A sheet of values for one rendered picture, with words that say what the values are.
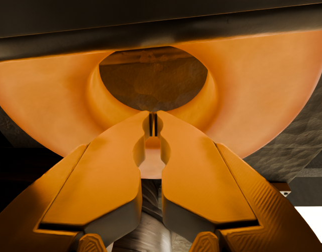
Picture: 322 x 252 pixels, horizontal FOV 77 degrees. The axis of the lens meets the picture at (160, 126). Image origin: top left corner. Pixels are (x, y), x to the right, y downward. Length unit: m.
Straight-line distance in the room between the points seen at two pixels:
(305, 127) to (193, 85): 0.14
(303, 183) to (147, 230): 9.31
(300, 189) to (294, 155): 8.92
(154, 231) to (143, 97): 0.21
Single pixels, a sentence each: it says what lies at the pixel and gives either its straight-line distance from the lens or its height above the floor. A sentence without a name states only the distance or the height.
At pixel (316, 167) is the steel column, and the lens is 6.45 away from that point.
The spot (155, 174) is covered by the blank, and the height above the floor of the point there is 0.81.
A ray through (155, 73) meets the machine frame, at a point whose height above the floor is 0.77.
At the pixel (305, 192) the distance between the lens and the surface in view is 9.36.
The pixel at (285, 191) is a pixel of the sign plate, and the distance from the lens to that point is 0.50.
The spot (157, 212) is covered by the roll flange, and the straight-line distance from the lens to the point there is 0.33.
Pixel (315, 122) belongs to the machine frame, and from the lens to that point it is 0.27.
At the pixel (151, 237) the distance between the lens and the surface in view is 0.33.
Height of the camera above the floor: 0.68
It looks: 47 degrees up
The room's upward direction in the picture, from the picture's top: 179 degrees counter-clockwise
